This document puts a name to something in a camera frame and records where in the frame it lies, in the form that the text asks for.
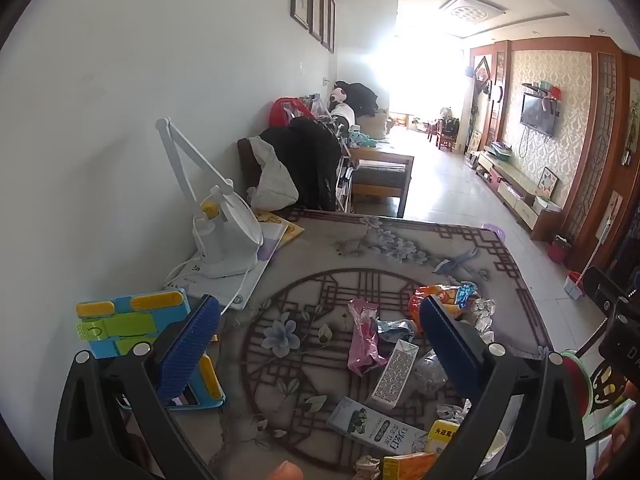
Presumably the wall mounted television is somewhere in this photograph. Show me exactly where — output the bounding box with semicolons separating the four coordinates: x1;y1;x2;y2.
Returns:
520;94;558;137

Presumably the orange cardboard box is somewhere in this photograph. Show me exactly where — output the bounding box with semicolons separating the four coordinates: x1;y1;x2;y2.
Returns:
382;452;441;480

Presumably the brown wooden chair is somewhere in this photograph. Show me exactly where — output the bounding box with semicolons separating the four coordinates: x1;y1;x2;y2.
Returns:
236;137;262;197

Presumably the square ceiling light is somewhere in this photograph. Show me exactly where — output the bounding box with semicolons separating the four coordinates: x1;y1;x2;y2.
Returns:
440;0;506;24

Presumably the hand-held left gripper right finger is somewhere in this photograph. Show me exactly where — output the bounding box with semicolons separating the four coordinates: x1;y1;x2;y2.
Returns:
419;295;586;480

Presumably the black and white plush toy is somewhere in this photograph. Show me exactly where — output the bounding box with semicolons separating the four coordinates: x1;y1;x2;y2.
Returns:
327;87;357;128

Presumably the small wall shelf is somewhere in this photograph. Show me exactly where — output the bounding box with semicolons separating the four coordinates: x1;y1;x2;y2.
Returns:
522;82;563;104

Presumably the printed paper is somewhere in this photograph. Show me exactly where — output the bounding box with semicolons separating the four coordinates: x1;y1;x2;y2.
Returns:
462;296;499;335

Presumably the clear crumpled plastic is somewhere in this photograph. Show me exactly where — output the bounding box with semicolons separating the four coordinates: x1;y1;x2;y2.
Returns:
412;350;451;397

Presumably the red trash bin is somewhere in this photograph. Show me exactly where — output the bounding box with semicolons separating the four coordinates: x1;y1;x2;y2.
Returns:
549;235;573;266

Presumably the white paper cup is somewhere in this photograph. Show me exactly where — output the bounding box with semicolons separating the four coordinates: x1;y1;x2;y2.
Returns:
477;427;510;468

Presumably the teal and white box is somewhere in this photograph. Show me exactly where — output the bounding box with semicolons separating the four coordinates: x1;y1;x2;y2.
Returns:
326;396;427;457

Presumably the white folding desk lamp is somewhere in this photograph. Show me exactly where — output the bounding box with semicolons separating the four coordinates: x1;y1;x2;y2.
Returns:
155;117;265;280

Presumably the orange snack bag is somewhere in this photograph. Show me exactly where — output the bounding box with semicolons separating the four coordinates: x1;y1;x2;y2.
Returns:
409;282;478;325

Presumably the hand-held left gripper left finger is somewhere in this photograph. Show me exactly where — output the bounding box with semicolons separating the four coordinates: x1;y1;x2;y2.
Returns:
52;294;226;480

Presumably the framed geometric picture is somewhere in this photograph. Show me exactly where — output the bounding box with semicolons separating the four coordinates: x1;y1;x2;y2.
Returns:
539;166;560;200

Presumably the pink plastic wrapper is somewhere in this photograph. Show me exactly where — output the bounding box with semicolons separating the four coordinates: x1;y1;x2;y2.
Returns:
347;299;389;377

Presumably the wooden sofa bench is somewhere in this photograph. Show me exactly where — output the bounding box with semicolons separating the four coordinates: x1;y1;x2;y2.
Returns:
349;110;416;218

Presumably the white booklet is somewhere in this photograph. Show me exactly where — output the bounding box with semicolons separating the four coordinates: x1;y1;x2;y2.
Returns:
164;220;289;311

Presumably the person's right hand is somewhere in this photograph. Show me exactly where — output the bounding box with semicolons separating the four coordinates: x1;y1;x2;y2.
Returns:
606;379;640;466

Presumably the person's left hand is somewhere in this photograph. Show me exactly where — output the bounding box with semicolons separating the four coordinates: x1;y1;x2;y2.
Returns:
265;460;305;480

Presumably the yellow picture book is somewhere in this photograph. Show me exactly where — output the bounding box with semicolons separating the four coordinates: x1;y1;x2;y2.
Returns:
252;210;306;249

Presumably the red bag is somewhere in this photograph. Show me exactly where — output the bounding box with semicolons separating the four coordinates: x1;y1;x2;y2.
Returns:
269;97;316;128

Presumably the black jacket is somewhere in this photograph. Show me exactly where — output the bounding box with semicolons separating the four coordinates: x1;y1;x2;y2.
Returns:
260;117;347;212

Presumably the crumpled silver blue wrapper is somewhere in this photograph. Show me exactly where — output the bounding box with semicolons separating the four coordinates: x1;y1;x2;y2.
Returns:
376;319;418;344

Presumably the long white carton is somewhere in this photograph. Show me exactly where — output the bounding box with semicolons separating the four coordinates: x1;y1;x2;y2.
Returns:
371;339;420;406

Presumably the red basin with green rim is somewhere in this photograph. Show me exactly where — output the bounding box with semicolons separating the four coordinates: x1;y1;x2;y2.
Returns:
560;350;617;423

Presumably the long television cabinet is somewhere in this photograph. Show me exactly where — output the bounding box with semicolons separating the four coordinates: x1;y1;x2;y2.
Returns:
475;150;563;241

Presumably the white padded cloth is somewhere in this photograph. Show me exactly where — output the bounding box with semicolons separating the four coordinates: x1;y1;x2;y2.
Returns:
247;137;300;211

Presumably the white book rack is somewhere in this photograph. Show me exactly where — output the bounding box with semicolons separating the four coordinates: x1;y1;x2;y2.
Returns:
334;125;359;214

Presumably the yellow medicine box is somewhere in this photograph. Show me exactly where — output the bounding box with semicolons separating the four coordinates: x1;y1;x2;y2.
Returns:
427;419;463;456

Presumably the crumpled white blue tissue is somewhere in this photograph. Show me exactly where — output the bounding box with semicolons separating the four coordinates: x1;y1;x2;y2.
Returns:
435;402;472;424

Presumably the blue yellow green folding stand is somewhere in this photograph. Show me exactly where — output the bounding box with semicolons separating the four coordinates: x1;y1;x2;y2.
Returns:
75;287;226;413

